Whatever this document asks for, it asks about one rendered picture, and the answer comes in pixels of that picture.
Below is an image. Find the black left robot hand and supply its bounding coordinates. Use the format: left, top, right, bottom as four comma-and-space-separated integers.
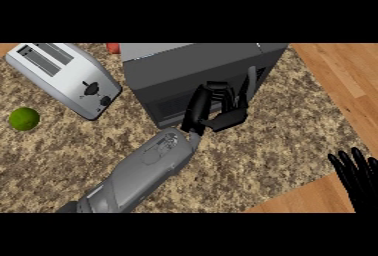
178, 80, 250, 137

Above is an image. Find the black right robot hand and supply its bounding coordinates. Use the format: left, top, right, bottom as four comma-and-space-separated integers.
326, 147, 378, 214

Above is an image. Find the dark grey microwave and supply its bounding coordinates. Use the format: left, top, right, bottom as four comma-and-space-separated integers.
119, 43, 290, 130

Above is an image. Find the red object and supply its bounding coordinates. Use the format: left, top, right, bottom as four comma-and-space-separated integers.
104, 43, 122, 55

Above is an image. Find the silver toaster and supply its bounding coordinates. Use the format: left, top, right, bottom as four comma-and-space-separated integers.
2, 43, 123, 121

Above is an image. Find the green lime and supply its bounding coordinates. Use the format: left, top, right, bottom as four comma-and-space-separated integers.
7, 106, 41, 132

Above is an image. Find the grey microwave door handle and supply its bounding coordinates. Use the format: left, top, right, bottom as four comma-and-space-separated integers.
243, 65, 258, 107

